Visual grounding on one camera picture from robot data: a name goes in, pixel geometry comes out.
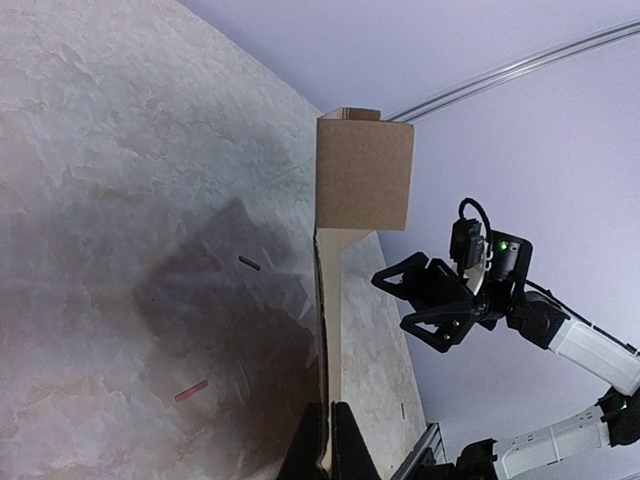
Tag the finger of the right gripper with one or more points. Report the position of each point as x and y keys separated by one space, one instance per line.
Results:
x=410 y=279
x=440 y=328

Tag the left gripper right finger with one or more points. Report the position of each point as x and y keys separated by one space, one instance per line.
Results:
x=350 y=457

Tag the right aluminium frame post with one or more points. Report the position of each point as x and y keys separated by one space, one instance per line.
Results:
x=515 y=70

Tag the right table edge rail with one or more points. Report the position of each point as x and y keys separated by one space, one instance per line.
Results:
x=428 y=451

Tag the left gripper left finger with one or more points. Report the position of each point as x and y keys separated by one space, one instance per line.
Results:
x=302 y=460

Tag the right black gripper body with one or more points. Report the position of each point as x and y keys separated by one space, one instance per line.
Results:
x=450 y=292

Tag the brown cardboard box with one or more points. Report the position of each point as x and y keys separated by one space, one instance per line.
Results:
x=362 y=175

